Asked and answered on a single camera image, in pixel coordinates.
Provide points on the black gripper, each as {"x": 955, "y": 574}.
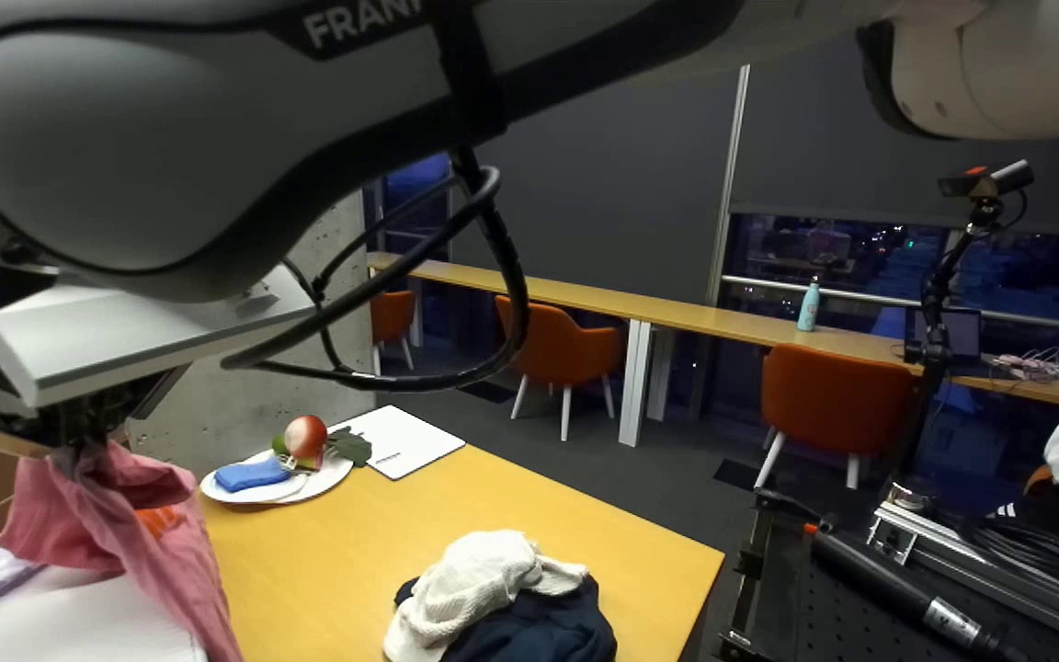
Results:
{"x": 89, "y": 424}

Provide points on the pink cloth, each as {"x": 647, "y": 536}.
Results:
{"x": 127, "y": 537}

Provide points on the white knitted towel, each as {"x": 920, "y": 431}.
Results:
{"x": 468, "y": 582}

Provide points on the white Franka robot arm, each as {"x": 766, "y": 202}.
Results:
{"x": 185, "y": 149}

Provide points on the orange and white packet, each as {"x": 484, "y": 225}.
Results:
{"x": 162, "y": 518}

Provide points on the blue sponge block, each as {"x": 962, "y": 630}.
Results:
{"x": 252, "y": 476}

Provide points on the red apple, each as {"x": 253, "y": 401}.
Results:
{"x": 307, "y": 441}

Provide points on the white plate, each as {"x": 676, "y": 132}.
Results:
{"x": 311, "y": 485}

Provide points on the green leafy toy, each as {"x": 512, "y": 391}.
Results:
{"x": 350, "y": 447}

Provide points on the white paper sheet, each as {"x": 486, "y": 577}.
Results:
{"x": 401, "y": 441}

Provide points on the orange chair with white legs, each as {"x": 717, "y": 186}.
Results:
{"x": 391, "y": 316}
{"x": 837, "y": 400}
{"x": 559, "y": 351}

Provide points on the long wooden counter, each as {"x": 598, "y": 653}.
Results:
{"x": 676, "y": 315}

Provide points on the light blue bottle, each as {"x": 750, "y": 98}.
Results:
{"x": 807, "y": 306}

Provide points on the black perforated metal table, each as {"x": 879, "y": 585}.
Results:
{"x": 799, "y": 612}

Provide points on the black cylindrical tool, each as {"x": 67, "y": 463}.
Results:
{"x": 883, "y": 582}

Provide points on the black aluminium rails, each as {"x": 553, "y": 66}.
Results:
{"x": 1020, "y": 570}

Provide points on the white vertical window post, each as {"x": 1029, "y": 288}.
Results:
{"x": 734, "y": 186}

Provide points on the silver metal bracket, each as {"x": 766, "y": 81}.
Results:
{"x": 894, "y": 528}

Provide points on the black camera on stand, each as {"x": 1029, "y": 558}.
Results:
{"x": 982, "y": 180}

